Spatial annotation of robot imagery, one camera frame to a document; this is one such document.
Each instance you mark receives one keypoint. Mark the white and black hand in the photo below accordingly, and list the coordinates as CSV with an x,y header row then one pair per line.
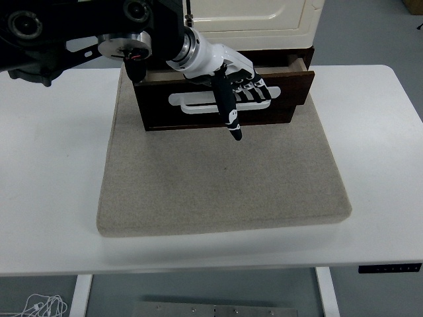
x,y
211,59

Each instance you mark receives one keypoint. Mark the dark wooden drawer with notch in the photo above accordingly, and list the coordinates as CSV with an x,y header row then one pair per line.
x,y
291,89

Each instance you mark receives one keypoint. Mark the cream plastic cabinet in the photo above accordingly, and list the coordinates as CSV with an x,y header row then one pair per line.
x,y
264,36

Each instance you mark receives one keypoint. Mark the plain dark wooden drawer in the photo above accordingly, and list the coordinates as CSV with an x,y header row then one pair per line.
x,y
271,117

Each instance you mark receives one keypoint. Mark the dark wooden drawer chest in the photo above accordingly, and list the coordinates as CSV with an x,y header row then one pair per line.
x,y
310,57

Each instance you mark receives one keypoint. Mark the beige fabric mat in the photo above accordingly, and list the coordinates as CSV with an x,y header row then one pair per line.
x,y
215,185

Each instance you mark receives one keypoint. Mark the cardboard box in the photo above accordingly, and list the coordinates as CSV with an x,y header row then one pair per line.
x,y
414,6

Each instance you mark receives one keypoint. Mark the grey metal plate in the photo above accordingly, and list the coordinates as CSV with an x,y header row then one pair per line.
x,y
198,310

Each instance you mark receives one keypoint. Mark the white table leg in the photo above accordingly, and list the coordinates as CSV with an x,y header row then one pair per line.
x,y
327,294
81,297

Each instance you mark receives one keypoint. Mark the black table control panel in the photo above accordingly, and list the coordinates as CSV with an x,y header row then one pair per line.
x,y
370,269

